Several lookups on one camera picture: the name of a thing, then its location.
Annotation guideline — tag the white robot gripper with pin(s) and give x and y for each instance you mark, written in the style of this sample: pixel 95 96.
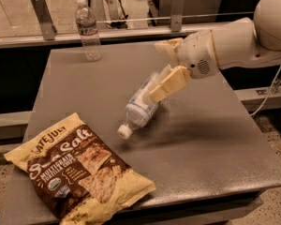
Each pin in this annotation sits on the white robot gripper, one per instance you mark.
pixel 196 53

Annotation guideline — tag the tea bottle white cap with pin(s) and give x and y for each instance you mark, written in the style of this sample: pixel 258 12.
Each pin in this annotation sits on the tea bottle white cap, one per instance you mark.
pixel 138 113

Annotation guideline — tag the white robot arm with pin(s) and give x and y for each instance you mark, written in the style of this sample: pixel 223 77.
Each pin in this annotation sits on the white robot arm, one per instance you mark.
pixel 245 43

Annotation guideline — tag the clear water bottle red label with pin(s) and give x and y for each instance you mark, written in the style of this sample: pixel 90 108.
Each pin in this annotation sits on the clear water bottle red label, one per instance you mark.
pixel 86 24

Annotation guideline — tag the tortilla chips bag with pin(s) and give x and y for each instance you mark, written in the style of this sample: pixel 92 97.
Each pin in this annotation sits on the tortilla chips bag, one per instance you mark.
pixel 80 179

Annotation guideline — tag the metal guard rail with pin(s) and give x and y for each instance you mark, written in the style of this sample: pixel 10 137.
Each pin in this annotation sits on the metal guard rail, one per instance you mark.
pixel 106 36

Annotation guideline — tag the right metal bracket post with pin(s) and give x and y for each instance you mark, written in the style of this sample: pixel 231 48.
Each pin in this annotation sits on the right metal bracket post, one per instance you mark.
pixel 176 15

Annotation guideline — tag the metal bracket post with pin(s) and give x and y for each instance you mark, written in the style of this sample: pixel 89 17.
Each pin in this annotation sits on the metal bracket post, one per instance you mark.
pixel 176 15
pixel 44 18

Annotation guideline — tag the left metal bracket post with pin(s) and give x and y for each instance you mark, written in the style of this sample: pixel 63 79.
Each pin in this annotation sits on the left metal bracket post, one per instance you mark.
pixel 44 18

